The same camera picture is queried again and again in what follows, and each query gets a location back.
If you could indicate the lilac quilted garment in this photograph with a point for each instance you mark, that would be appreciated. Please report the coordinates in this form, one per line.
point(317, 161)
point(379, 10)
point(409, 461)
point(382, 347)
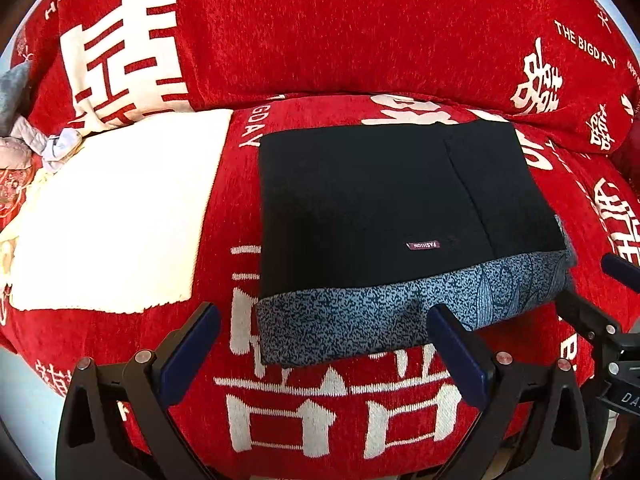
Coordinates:
point(20, 142)

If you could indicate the white cloth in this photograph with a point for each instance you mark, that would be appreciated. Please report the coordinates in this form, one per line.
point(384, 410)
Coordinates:
point(115, 220)

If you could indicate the black pants with speckled lining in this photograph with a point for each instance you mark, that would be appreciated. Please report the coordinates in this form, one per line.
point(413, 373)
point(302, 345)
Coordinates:
point(360, 195)

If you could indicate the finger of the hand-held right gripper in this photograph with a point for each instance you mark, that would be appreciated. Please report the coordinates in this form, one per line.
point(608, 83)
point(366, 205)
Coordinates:
point(585, 310)
point(622, 269)

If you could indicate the light blue cloth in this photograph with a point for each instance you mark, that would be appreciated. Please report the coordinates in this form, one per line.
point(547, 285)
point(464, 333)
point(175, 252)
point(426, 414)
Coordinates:
point(62, 146)

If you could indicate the grey cloth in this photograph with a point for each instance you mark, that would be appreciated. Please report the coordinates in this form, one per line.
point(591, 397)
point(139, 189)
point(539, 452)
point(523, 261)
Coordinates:
point(12, 95)

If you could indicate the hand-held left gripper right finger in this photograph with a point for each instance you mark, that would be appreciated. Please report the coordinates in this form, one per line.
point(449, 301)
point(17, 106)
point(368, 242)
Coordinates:
point(455, 352)

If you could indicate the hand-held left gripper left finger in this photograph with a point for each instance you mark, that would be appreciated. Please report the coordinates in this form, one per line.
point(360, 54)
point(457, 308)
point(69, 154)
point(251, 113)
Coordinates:
point(187, 355)

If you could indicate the red printed sofa cover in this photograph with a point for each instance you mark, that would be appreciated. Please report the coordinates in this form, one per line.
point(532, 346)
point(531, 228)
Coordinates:
point(320, 45)

